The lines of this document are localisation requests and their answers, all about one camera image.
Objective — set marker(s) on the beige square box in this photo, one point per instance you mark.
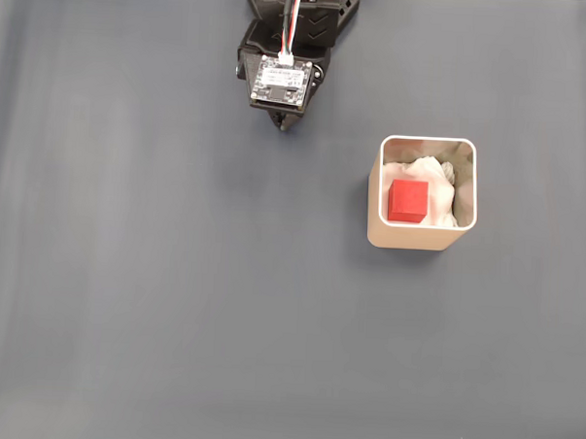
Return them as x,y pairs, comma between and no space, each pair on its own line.
404,238

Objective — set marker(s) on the white crumpled cloth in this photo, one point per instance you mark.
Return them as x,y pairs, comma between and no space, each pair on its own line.
442,197

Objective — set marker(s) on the red cube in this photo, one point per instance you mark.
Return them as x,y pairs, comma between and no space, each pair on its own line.
408,200

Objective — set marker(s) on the camera circuit board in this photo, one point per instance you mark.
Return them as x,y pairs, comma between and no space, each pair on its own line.
282,83

